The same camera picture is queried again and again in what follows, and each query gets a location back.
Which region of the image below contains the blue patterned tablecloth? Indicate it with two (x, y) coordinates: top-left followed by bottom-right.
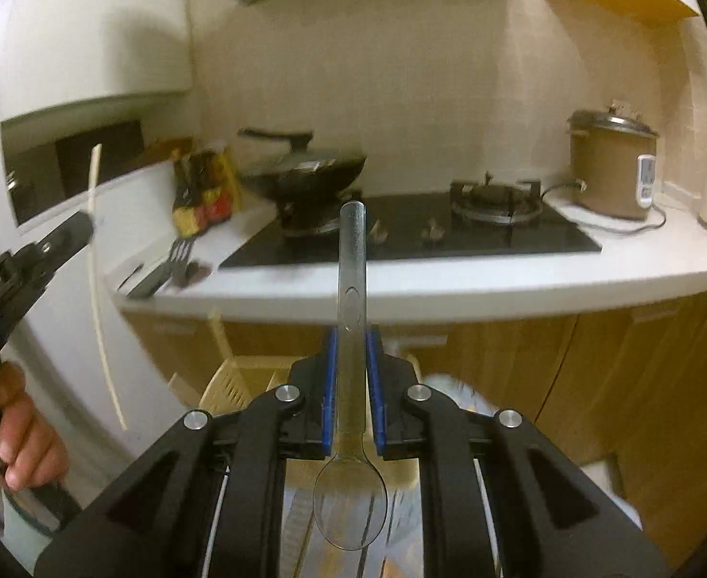
(1, 373), (640, 578)

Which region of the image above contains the black power cord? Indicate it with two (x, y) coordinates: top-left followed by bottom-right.
(540, 179), (668, 233)

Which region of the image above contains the person's left hand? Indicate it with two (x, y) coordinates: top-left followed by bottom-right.
(0, 361), (71, 491)

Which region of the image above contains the black gas stove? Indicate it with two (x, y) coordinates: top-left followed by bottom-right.
(218, 179), (603, 271)

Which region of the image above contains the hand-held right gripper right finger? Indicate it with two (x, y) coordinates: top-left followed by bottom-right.
(366, 325), (673, 578)

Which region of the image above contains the pale wooden chopstick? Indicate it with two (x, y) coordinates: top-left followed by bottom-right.
(87, 143), (129, 431)

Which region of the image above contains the brown rice cooker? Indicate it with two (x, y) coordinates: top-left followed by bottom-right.
(566, 102), (659, 221)

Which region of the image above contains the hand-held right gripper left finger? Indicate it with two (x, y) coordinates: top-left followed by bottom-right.
(34, 328), (339, 578)

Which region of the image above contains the black wok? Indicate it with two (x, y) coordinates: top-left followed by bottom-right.
(242, 153), (368, 206)

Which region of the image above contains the yellow plastic utensil basket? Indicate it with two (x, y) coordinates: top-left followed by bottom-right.
(198, 346), (422, 488)

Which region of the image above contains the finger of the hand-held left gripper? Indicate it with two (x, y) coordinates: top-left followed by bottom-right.
(25, 210), (95, 278)

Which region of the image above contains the yellow oil bottle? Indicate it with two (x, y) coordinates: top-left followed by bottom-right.
(221, 144), (245, 214)

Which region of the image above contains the transparent plastic spoon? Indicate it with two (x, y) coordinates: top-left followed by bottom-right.
(313, 200), (391, 552)

